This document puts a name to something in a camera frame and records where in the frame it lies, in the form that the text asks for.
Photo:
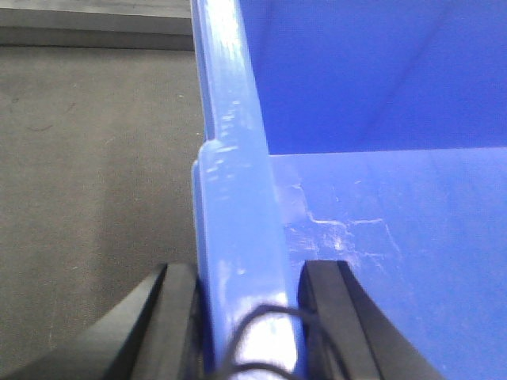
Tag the blue plastic bin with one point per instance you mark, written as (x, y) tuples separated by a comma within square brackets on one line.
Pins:
[(372, 132)]

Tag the black conveyor belt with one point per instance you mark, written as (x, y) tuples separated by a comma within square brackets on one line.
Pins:
[(100, 123)]

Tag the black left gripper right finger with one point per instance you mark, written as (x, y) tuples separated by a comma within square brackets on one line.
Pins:
[(352, 338)]

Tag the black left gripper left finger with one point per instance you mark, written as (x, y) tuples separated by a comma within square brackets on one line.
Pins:
[(155, 332)]

